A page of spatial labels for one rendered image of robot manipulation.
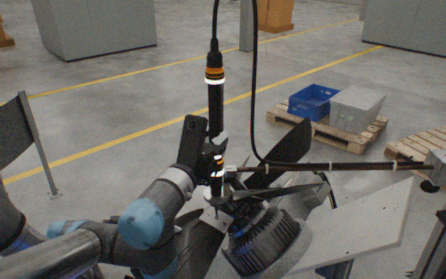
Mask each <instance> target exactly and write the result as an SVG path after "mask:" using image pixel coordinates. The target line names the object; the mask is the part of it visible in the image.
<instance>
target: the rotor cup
mask: <svg viewBox="0 0 446 279"><path fill-rule="evenodd" d="M231 187H232V188H233V189H234V190H246V187H244V185H243V184H242V183H241V182H240V181H239V179H238V178H237V177H235V183H231ZM217 207H218V210H220V211H222V212H224V213H226V214H228V215H230V216H231V217H233V218H234V220H235V223H234V224H233V225H232V226H231V227H230V228H229V230H228V231H227V233H228V234H233V233H234V232H237V230H238V229H240V228H241V227H242V226H244V225H245V224H247V223H248V222H249V221H250V220H251V219H252V218H253V217H254V216H255V215H256V214H257V213H258V212H259V211H260V209H262V207H263V202H259V203H257V204H250V203H248V204H243V202H239V201H233V200H232V199H228V200H227V202H225V203H223V204H221V205H218V206H217Z"/></svg>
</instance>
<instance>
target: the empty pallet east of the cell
mask: <svg viewBox="0 0 446 279"><path fill-rule="evenodd" d="M385 147H386V149H385V151H384V155H385V156H387V157H388V158H389V159H391V160H395V161H405V160H404V159H403V158H402V157H404V156H407V157H408V158H409V157H410V156H414V157H413V158H411V159H412V160H414V161H424V160H425V158H426V155H427V153H428V150H429V149H446V125H445V126H442V127H439V128H434V129H431V130H427V131H426V132H422V133H418V134H415V135H410V136H407V137H404V138H401V139H399V140H393V141H391V142H389V143H386V146H385ZM409 170H410V172H412V173H414V174H416V175H418V176H419V177H422V178H423V179H425V180H427V179H428V177H427V176H426V175H425V174H424V173H423V171H422V170H421V169H409ZM440 189H441V190H443V191H445V192H446V186H440Z"/></svg>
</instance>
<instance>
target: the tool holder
mask: <svg viewBox="0 0 446 279"><path fill-rule="evenodd" d="M226 166H232V167H233V169H226ZM235 177H237V167H236V165H225V171H224V186H222V194H221V195H220V196H218V197H214V196H212V195H211V194H210V186H209V187H207V188H206V189H205V190H204V192H203V198H204V200H205V201H206V202H207V203H209V204H212V205H220V204H223V203H225V202H227V200H228V199H229V196H230V192H231V183H235Z"/></svg>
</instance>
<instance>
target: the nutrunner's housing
mask: <svg viewBox="0 0 446 279"><path fill-rule="evenodd" d="M206 67H207V68H222V67H223V56H222V52H221V51H219V41H218V40H217V38H211V39H210V51H208V53H207V56H206ZM222 186H223V175H222V176H219V177H215V178H214V179H213V181H212V182H211V183H210V194H211V195H212V196H214V197H218V196H220V195H221V194H222Z"/></svg>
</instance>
